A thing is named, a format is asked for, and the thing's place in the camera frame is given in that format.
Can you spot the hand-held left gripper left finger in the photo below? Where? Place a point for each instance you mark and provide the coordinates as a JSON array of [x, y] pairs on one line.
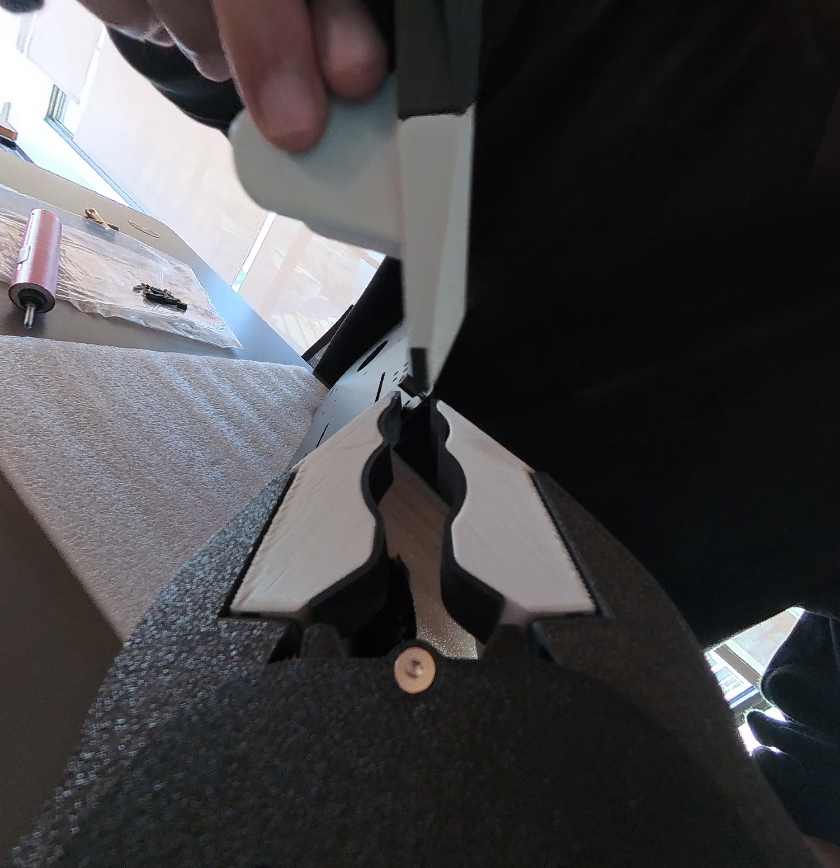
[[311, 529]]

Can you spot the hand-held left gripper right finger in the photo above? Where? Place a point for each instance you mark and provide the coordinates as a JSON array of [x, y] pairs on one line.
[[522, 536]]

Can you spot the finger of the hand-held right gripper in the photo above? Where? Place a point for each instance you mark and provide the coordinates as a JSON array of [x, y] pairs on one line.
[[437, 237]]

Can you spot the small black spacer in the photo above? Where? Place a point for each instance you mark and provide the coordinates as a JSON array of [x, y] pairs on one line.
[[417, 366]]

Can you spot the black metal plate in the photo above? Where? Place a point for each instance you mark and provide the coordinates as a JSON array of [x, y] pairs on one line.
[[366, 386]]

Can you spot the dark grey desk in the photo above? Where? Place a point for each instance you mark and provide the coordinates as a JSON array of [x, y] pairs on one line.
[[13, 610]]

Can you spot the person's right hand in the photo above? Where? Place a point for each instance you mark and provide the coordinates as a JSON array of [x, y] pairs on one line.
[[277, 68]]

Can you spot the window with roller blinds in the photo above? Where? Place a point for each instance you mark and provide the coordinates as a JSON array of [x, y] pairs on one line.
[[155, 135]]

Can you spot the white foam sheet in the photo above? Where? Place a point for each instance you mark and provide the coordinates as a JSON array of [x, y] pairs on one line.
[[155, 441]]

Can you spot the pile of black screws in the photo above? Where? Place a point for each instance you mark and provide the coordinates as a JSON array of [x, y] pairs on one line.
[[159, 296]]

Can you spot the small brass fitting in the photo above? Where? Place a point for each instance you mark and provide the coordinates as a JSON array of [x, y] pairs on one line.
[[101, 218]]

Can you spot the large clear plastic bag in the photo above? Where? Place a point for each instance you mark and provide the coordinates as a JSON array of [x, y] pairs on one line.
[[108, 285]]

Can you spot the clear window pane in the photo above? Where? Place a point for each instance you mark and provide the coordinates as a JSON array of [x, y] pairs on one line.
[[739, 671]]

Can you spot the pink electric screwdriver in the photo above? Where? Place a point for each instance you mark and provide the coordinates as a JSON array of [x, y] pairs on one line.
[[35, 258]]

